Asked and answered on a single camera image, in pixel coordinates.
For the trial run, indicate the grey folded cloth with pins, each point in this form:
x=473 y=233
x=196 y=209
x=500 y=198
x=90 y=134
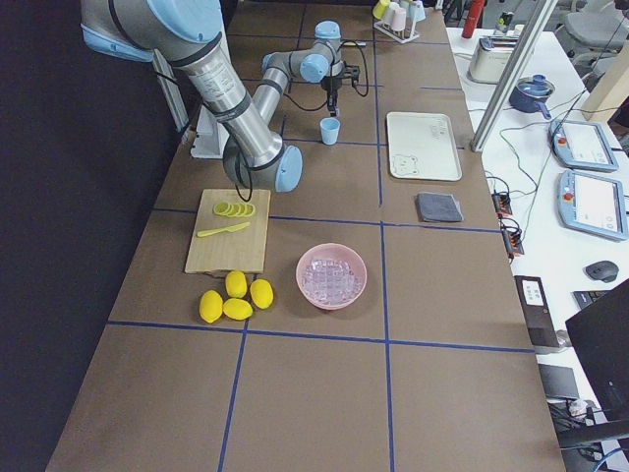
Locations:
x=435 y=207

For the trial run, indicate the pink bowl of ice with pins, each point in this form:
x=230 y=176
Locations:
x=331 y=276

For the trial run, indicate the far teach pendant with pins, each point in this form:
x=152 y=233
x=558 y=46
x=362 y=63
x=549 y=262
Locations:
x=582 y=145

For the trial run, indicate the aluminium frame post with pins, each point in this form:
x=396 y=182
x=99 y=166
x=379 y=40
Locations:
x=513 y=71

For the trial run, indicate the yellow lemon right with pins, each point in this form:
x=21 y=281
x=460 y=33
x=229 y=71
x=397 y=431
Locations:
x=262 y=293

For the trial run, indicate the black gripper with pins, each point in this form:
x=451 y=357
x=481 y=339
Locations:
x=332 y=90

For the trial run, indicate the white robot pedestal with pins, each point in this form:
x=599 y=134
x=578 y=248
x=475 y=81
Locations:
x=211 y=137

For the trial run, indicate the near teach pendant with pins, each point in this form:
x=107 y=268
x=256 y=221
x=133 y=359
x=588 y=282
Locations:
x=592 y=204

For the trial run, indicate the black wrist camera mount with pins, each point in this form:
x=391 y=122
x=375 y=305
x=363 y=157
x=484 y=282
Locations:
x=351 y=73

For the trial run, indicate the teach pendant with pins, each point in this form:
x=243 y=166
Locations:
x=582 y=145
x=592 y=204

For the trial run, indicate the yellow plastic knife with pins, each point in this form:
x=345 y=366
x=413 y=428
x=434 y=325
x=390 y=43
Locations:
x=225 y=229

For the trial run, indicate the white toaster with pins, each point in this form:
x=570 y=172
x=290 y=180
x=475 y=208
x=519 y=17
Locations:
x=490 y=58

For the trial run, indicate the yellow-green cup on rack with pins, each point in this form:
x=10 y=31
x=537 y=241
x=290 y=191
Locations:
x=380 y=8

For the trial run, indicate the yellow lemon front middle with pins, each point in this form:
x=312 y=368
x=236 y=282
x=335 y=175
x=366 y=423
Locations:
x=237 y=309

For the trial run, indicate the yellow lemon back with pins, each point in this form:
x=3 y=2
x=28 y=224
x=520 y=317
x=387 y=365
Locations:
x=236 y=284

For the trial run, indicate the wooden cutting board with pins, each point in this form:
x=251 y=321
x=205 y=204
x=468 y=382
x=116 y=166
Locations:
x=243 y=250

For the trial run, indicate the light blue plastic cup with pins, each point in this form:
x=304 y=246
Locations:
x=329 y=130

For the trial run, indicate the cream bear tray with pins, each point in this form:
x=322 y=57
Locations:
x=421 y=146

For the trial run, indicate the yellow lemon far left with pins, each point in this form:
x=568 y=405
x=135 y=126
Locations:
x=211 y=306

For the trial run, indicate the blue pot with lid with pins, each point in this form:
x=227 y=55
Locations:
x=531 y=94

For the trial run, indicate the yellow lemon slices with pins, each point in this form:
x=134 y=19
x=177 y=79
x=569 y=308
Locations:
x=234 y=210

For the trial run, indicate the black monitor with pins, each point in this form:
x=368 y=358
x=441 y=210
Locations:
x=599 y=336

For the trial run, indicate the pink cup on rack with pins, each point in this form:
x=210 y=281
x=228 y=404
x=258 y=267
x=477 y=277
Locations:
x=395 y=18

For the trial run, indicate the black computer mouse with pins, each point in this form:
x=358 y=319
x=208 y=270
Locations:
x=604 y=271

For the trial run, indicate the white cup rack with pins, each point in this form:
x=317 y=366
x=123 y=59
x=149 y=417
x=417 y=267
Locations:
x=402 y=36

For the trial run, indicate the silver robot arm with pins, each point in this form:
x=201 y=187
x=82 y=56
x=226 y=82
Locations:
x=188 y=34

